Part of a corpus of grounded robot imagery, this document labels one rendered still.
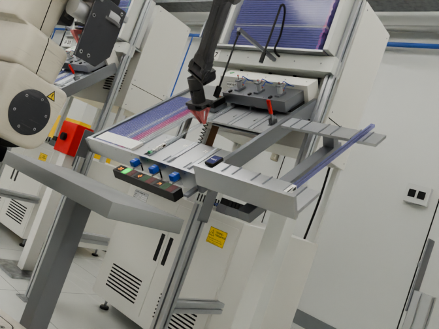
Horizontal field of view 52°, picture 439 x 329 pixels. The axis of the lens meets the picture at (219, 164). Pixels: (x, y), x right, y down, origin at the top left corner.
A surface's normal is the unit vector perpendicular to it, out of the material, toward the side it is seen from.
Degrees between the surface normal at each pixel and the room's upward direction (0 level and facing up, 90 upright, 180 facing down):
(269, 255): 90
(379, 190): 90
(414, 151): 90
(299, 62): 90
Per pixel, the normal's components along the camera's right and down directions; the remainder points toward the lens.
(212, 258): -0.60, -0.26
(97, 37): 0.81, 0.26
